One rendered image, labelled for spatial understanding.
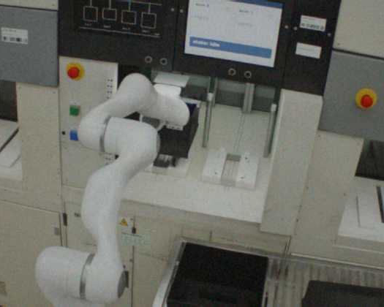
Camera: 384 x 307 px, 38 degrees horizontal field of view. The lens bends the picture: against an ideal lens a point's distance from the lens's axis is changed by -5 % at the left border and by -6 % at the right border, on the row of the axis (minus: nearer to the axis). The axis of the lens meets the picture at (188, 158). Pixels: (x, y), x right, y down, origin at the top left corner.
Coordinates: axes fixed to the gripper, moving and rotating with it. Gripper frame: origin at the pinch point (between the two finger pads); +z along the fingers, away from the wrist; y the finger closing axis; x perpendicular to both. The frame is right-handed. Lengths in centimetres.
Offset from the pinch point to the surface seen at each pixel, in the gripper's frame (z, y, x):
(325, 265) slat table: -35, 69, -45
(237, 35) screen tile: -30, 25, 34
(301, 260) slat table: -34, 60, -45
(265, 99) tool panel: 60, 36, -28
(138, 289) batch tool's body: -30, -2, -81
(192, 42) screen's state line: -30.3, 11.2, 29.7
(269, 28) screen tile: -30, 34, 38
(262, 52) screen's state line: -30, 33, 30
